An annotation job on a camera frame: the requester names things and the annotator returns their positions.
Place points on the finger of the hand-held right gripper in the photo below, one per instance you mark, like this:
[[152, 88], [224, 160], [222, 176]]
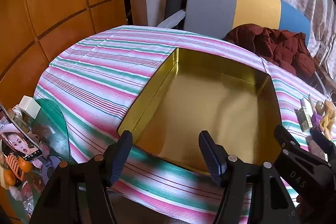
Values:
[[321, 141], [283, 138]]

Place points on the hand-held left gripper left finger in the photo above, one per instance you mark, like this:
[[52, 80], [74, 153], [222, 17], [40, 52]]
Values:
[[119, 158]]

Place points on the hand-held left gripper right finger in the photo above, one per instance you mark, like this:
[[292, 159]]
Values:
[[211, 158]]

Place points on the purple snack packet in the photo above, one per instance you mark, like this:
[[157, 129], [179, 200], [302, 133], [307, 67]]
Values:
[[316, 120]]

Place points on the yellow knitted sock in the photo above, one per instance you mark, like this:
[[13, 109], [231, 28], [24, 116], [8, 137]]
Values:
[[326, 119]]

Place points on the green white small carton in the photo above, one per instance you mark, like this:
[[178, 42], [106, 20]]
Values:
[[303, 116]]

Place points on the gold tin box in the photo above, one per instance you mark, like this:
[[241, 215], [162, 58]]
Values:
[[210, 98]]

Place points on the striped tablecloth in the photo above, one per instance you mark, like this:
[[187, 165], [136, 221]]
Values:
[[105, 77]]

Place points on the brown puffer jacket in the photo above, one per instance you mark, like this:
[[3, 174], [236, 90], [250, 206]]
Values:
[[275, 48]]

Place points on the tangerine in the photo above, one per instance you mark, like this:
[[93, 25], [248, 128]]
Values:
[[9, 177], [26, 165]]

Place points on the smartphone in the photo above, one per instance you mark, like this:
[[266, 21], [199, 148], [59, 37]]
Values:
[[18, 142]]

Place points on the small white box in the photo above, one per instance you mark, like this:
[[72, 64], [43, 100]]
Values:
[[30, 107]]

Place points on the orange plastic stand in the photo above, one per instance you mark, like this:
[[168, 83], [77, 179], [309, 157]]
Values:
[[14, 169]]

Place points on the white wrapped chair armrest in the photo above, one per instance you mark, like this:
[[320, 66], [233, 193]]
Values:
[[170, 19]]

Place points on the grey yellow blue padded chair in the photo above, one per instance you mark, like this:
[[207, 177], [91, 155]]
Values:
[[210, 3]]

